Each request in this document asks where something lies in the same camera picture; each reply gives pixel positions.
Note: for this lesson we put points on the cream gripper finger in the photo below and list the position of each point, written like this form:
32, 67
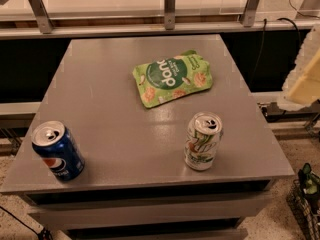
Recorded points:
302, 85

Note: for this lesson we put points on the green snack bag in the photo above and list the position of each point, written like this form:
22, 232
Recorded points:
172, 78

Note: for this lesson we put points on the white green 7up can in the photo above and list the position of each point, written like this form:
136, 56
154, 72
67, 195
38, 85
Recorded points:
204, 134

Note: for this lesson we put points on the green item in basket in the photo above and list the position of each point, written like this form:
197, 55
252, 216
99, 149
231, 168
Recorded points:
309, 182

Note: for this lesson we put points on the blue pepsi can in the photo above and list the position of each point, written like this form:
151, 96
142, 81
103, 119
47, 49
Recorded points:
54, 143

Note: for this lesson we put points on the black wire basket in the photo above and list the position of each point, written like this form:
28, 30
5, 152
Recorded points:
301, 209

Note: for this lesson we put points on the grey drawer cabinet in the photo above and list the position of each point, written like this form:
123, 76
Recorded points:
135, 182

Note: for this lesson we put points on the metal rail frame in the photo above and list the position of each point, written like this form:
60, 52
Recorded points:
26, 19

